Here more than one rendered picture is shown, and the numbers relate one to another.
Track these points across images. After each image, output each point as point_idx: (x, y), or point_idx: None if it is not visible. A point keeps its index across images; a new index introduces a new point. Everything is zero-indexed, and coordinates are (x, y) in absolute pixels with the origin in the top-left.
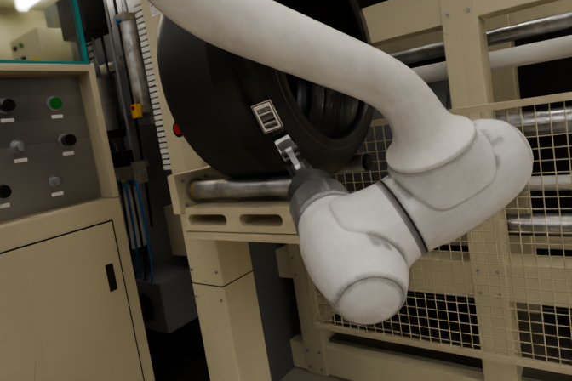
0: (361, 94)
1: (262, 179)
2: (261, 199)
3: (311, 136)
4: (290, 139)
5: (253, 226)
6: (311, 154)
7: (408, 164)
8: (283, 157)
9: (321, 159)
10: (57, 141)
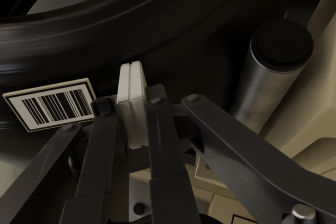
0: None
1: (235, 105)
2: (281, 101)
3: None
4: (121, 74)
5: (319, 164)
6: (211, 4)
7: None
8: (137, 147)
9: None
10: (137, 218)
